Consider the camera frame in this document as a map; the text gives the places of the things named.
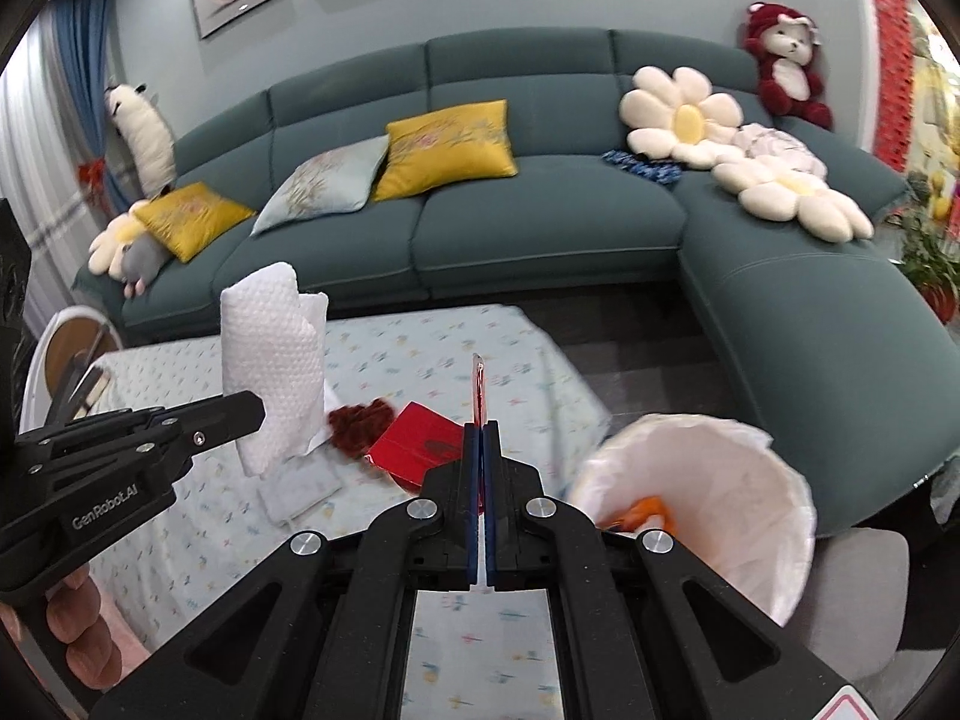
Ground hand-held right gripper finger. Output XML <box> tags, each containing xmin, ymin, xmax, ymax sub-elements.
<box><xmin>90</xmin><ymin>424</ymin><xmax>481</xmax><ymax>720</ymax></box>
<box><xmin>484</xmin><ymin>424</ymin><xmax>860</xmax><ymax>720</ymax></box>

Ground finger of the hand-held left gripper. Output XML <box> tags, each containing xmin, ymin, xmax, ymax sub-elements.
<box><xmin>19</xmin><ymin>390</ymin><xmax>268</xmax><ymax>466</ymax></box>

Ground white paper towel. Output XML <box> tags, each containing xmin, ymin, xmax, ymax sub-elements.
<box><xmin>220</xmin><ymin>262</ymin><xmax>329</xmax><ymax>477</ymax></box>

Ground thin red envelope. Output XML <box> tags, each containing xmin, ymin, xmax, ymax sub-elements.
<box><xmin>471</xmin><ymin>356</ymin><xmax>492</xmax><ymax>518</ymax></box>

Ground large orange plastic bag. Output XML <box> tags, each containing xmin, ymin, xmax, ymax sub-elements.
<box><xmin>600</xmin><ymin>495</ymin><xmax>672</xmax><ymax>535</ymax></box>

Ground white lined trash bin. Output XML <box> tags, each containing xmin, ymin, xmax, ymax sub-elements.
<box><xmin>562</xmin><ymin>412</ymin><xmax>817</xmax><ymax>627</ymax></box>

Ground person's left hand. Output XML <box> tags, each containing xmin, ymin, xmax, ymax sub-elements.
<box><xmin>0</xmin><ymin>564</ymin><xmax>149</xmax><ymax>695</ymax></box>

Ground dark red crumpled paper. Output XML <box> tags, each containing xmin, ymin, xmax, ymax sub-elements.
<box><xmin>328</xmin><ymin>399</ymin><xmax>396</xmax><ymax>462</ymax></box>

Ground floral printed blanket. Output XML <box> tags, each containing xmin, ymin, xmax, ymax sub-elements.
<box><xmin>26</xmin><ymin>304</ymin><xmax>612</xmax><ymax>720</ymax></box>

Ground grey plush mouse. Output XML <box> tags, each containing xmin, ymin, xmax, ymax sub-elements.
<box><xmin>120</xmin><ymin>236</ymin><xmax>170</xmax><ymax>299</ymax></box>

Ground white round chair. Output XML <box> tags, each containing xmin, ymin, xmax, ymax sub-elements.
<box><xmin>21</xmin><ymin>306</ymin><xmax>121</xmax><ymax>428</ymax></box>

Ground small yellow embroidered pillow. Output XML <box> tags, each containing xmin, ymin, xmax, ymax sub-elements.
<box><xmin>133</xmin><ymin>181</ymin><xmax>257</xmax><ymax>263</ymax></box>

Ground small white flower cushion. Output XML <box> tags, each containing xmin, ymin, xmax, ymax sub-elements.
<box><xmin>88</xmin><ymin>199</ymin><xmax>151</xmax><ymax>276</ymax></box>

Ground light blue embroidered pillow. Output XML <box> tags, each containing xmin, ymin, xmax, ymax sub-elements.
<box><xmin>250</xmin><ymin>135</ymin><xmax>391</xmax><ymax>237</ymax></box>

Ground white plush alpaca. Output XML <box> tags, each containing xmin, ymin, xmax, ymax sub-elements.
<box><xmin>105</xmin><ymin>81</ymin><xmax>177</xmax><ymax>197</ymax></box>

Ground teal sectional sofa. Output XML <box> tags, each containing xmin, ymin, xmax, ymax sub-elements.
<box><xmin>71</xmin><ymin>26</ymin><xmax>960</xmax><ymax>537</ymax></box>

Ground large yellow embroidered pillow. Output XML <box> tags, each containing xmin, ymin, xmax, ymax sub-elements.
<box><xmin>373</xmin><ymin>100</ymin><xmax>518</xmax><ymax>202</ymax></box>

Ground blue curtain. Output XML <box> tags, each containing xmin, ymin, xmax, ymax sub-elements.
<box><xmin>0</xmin><ymin>0</ymin><xmax>143</xmax><ymax>218</ymax></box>

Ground grey stool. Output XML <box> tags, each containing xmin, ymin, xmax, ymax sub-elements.
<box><xmin>772</xmin><ymin>529</ymin><xmax>910</xmax><ymax>683</ymax></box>

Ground blue beaded garland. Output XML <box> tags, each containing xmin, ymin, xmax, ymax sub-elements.
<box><xmin>602</xmin><ymin>150</ymin><xmax>682</xmax><ymax>187</ymax></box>

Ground flat white flower cushion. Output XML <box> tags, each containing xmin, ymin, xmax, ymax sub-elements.
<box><xmin>711</xmin><ymin>156</ymin><xmax>875</xmax><ymax>243</ymax></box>

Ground upright white flower cushion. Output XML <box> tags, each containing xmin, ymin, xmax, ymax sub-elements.
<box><xmin>619</xmin><ymin>66</ymin><xmax>743</xmax><ymax>166</ymax></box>

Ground black bag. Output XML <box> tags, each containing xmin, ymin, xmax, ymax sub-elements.
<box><xmin>911</xmin><ymin>457</ymin><xmax>960</xmax><ymax>533</ymax></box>

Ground white crumpled cloth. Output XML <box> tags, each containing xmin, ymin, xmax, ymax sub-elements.
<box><xmin>731</xmin><ymin>124</ymin><xmax>826</xmax><ymax>177</ymax></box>

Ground potted green plants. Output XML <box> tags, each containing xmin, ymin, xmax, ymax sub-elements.
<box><xmin>896</xmin><ymin>206</ymin><xmax>960</xmax><ymax>323</ymax></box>

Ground red and white plush bear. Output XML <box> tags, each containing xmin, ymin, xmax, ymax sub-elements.
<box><xmin>744</xmin><ymin>2</ymin><xmax>833</xmax><ymax>130</ymax></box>

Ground red wall decoration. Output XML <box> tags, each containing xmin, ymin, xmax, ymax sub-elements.
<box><xmin>859</xmin><ymin>0</ymin><xmax>960</xmax><ymax>166</ymax></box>

